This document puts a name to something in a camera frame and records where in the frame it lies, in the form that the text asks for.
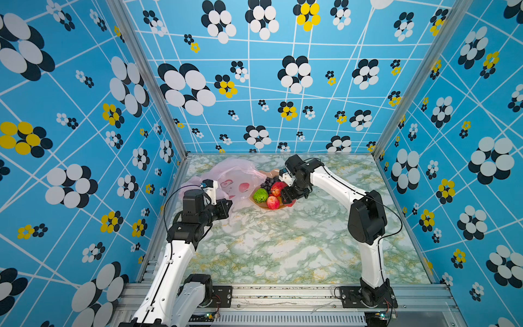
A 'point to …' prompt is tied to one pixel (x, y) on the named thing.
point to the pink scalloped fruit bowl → (270, 172)
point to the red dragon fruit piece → (291, 204)
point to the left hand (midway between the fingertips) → (232, 201)
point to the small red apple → (273, 202)
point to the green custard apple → (260, 195)
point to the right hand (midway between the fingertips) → (291, 198)
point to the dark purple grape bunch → (268, 183)
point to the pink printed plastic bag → (236, 180)
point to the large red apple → (276, 189)
